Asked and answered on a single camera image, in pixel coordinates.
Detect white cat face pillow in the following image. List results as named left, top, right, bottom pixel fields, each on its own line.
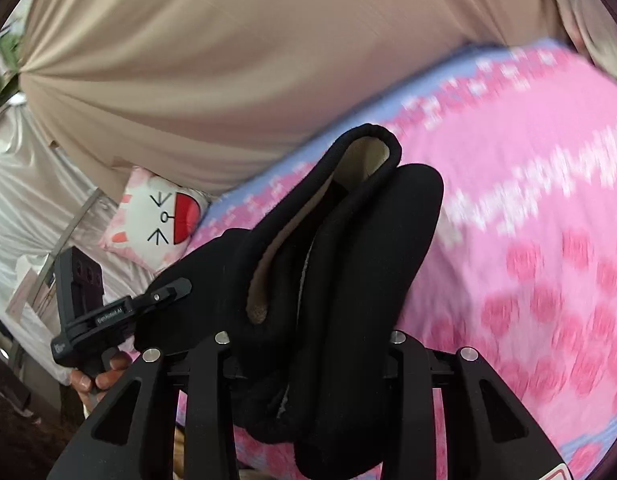
left=99, top=167, right=210, bottom=274

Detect person's left hand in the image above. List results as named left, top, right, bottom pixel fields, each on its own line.
left=70, top=351, right=132, bottom=412

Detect beige curtain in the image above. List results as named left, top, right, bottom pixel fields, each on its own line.
left=20, top=0, right=617, bottom=198

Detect silver satin cloth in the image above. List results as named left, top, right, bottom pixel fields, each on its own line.
left=0, top=104, right=152, bottom=384

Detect pink floral bed sheet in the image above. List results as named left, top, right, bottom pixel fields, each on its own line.
left=191, top=39, right=617, bottom=479

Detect black pants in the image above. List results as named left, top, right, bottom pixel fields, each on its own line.
left=135, top=124, right=443, bottom=479

